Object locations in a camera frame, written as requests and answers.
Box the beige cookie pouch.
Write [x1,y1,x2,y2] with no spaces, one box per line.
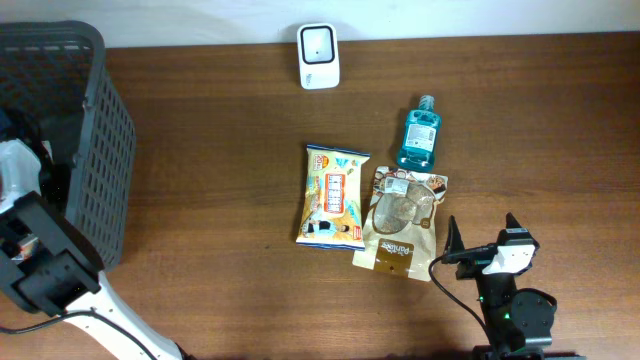
[352,166,448,282]

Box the teal mouthwash bottle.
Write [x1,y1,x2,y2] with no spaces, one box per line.
[396,95,442,173]

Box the yellow snack bag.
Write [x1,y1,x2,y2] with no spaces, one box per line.
[296,144,370,251]

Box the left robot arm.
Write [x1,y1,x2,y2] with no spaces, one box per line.
[1,139,188,359]

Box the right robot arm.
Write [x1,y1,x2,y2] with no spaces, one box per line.
[439,213,580,360]

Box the white barcode scanner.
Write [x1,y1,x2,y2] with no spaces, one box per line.
[296,23,340,90]

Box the grey plastic mesh basket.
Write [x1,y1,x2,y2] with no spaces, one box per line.
[1,21,136,270]

